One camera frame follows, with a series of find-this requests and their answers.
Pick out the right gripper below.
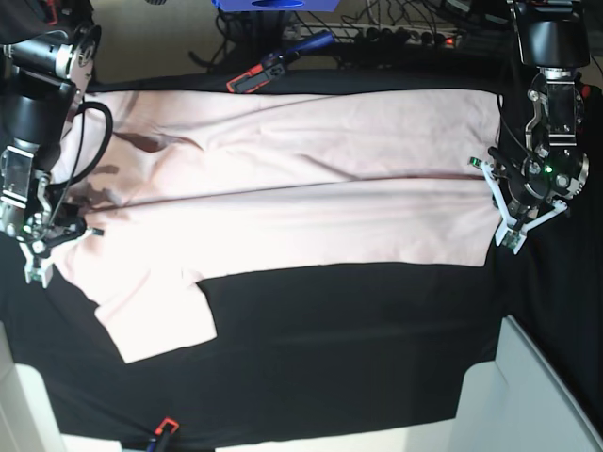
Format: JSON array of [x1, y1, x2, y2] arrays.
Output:
[[17, 206, 104, 271]]

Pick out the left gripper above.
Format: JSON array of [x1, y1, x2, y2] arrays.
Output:
[[468, 157, 568, 235]]

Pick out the pink T-shirt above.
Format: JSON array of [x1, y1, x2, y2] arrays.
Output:
[[52, 89, 499, 363]]

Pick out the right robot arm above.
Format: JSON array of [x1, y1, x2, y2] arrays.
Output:
[[1, 1, 113, 284]]

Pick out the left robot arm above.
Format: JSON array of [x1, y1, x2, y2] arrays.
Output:
[[469, 1, 591, 251]]

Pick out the black table cloth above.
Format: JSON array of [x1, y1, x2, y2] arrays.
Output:
[[1, 87, 602, 450]]

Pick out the blue plastic box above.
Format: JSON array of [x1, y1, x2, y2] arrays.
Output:
[[212, 0, 339, 12]]

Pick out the blue handled clamp, red jaw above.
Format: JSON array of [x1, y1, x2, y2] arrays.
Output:
[[226, 31, 335, 94]]

